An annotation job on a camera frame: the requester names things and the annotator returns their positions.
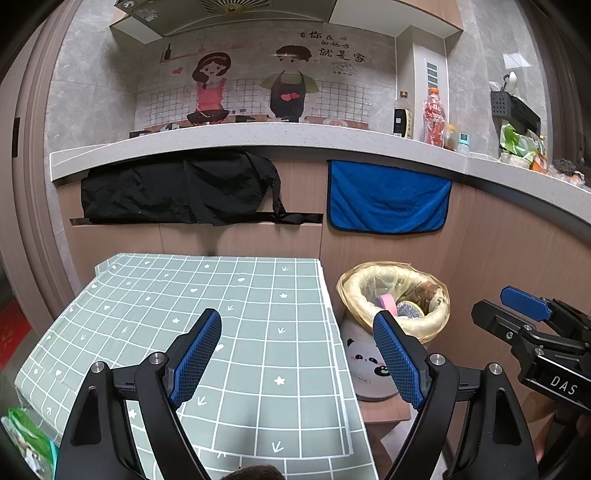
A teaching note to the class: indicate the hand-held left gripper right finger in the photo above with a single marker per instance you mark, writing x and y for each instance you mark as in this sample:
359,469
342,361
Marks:
399,360

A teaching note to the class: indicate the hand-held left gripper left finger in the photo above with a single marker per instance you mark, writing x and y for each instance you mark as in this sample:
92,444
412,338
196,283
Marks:
194,355

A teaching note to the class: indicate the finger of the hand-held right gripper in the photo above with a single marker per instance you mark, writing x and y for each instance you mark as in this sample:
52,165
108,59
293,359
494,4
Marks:
526,300
498,321

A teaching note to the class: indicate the silver glitter round disc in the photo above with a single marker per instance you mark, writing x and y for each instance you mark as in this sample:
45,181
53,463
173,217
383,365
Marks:
408,310

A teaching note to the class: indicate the bin with yellow bag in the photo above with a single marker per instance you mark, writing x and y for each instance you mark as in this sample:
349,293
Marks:
355,295

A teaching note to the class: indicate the wooden kitchen cabinet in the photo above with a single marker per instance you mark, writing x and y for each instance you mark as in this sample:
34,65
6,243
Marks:
498,249

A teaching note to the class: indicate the pink round roll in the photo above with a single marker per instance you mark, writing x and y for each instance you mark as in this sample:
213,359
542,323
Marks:
385,302

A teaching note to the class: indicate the green checked tablecloth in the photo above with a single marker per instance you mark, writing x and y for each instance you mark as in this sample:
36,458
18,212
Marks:
258,350

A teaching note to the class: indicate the dark scouring ball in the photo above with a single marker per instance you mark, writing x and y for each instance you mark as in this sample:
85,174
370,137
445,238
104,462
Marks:
563,168

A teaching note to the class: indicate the bag of green vegetables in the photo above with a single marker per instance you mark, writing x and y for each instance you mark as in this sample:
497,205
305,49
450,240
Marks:
517,147

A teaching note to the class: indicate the blue towel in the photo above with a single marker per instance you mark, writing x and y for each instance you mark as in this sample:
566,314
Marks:
388,198

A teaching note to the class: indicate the black cloth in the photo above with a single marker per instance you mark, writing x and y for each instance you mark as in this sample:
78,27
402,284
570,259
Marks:
184,189

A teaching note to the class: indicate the small teal lid bottle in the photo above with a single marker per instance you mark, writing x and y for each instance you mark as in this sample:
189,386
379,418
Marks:
463,145

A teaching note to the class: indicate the small yellow lid jar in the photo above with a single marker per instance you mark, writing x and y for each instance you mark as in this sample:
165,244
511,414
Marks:
450,138

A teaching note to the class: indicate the red doormat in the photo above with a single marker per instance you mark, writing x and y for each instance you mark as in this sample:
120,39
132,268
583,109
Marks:
14,332

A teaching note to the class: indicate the green plastic bag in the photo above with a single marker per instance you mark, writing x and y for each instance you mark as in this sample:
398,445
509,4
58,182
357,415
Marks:
27,443

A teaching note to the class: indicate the orange cap chili bottle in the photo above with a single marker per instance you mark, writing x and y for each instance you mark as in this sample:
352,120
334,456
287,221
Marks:
434,120

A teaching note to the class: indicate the dark sauce bottle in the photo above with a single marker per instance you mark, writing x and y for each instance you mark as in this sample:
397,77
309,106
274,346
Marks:
403,120

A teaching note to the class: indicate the white utensil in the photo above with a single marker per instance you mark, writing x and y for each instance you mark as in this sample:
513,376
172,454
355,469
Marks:
510,81

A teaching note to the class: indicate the white appliance with blue labels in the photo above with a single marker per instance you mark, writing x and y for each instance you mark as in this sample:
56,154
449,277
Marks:
431,83

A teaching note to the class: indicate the grey kitchen countertop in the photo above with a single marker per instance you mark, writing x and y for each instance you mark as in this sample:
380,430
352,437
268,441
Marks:
300,138

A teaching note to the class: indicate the range hood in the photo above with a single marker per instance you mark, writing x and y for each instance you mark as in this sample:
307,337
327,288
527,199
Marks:
207,14

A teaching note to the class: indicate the brown door frame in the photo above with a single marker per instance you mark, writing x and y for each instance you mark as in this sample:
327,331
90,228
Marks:
37,184

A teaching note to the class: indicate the cartoon couple wall sticker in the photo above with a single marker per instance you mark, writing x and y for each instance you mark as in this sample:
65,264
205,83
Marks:
258,78

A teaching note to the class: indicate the wooden wall cabinet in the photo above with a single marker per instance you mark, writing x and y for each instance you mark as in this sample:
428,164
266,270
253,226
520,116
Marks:
397,11

